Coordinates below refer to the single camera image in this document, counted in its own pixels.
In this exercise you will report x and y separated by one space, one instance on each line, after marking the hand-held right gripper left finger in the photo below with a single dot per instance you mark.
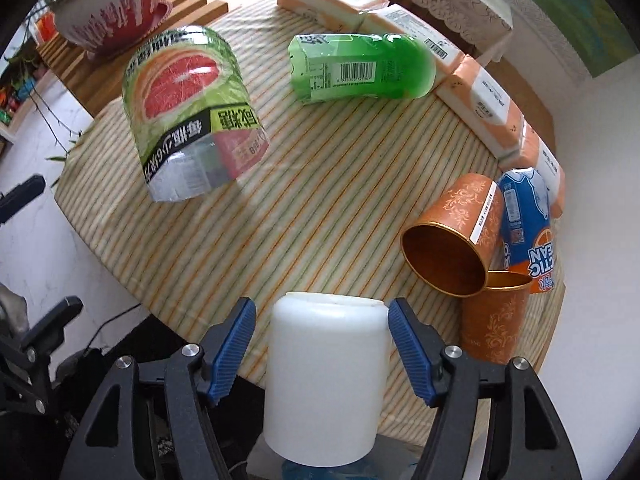
233 352

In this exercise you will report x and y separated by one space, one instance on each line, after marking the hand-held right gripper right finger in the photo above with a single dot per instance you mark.
411 352

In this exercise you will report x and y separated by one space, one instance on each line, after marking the white plastic cup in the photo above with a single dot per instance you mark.
325 380

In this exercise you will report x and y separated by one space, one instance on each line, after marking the orange patterned cup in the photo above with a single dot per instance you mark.
460 210
495 320

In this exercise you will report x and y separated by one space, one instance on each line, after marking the blue round object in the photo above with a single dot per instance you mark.
340 471

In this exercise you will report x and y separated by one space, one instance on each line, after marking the striped table cloth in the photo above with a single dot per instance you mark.
310 200

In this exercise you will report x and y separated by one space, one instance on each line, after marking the blue label drink bottle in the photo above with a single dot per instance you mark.
525 220

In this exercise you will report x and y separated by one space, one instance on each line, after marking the black stand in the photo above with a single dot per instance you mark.
25 350

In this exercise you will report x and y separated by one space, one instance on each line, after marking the grapefruit label drink bottle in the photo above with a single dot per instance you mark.
185 105

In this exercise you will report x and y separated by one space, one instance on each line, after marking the green plastic bottle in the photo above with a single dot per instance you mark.
360 67

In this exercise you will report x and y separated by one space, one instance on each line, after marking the wooden slatted board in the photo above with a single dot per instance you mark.
90 80

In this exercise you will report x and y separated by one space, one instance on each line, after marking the red white flower pot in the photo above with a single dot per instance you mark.
107 7

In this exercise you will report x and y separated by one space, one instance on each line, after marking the green picture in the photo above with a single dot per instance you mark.
580 5

